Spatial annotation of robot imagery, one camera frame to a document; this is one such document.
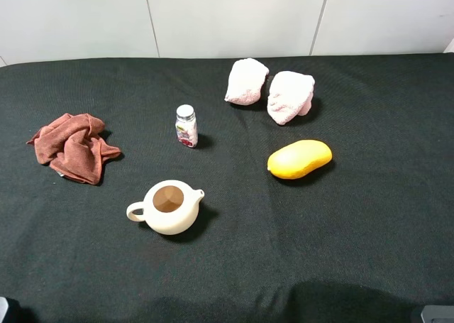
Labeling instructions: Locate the cream ceramic teapot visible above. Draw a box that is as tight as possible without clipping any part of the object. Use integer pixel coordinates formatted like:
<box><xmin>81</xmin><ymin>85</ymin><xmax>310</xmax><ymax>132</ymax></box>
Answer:
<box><xmin>126</xmin><ymin>180</ymin><xmax>205</xmax><ymax>235</ymax></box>

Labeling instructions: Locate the small clear pill bottle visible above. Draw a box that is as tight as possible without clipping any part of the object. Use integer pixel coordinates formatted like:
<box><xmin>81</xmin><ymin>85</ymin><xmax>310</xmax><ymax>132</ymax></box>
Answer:
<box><xmin>175</xmin><ymin>104</ymin><xmax>198</xmax><ymax>148</ymax></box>

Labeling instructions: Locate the yellow mango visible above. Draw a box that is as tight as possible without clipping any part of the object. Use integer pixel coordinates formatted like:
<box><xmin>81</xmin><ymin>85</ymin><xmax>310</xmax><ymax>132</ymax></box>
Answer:
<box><xmin>267</xmin><ymin>140</ymin><xmax>333</xmax><ymax>180</ymax></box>

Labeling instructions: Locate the left pink rolled towel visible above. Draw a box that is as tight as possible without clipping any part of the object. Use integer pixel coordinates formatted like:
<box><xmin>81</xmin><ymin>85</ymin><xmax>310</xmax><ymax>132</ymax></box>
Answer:
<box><xmin>224</xmin><ymin>58</ymin><xmax>269</xmax><ymax>106</ymax></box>

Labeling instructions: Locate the pink rolled towel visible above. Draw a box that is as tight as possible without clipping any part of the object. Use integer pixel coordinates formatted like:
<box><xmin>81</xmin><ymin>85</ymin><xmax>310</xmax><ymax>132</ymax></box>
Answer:
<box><xmin>267</xmin><ymin>71</ymin><xmax>315</xmax><ymax>126</ymax></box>
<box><xmin>224</xmin><ymin>58</ymin><xmax>269</xmax><ymax>106</ymax></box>

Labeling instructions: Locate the right pink rolled towel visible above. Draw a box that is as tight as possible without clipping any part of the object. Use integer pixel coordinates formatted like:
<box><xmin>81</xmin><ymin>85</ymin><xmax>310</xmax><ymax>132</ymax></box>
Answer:
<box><xmin>267</xmin><ymin>71</ymin><xmax>315</xmax><ymax>126</ymax></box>

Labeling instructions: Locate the crumpled rust-red cloth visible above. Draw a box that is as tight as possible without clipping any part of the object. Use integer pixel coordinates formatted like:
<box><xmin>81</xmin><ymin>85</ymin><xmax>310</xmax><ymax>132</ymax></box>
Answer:
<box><xmin>27</xmin><ymin>114</ymin><xmax>121</xmax><ymax>185</ymax></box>

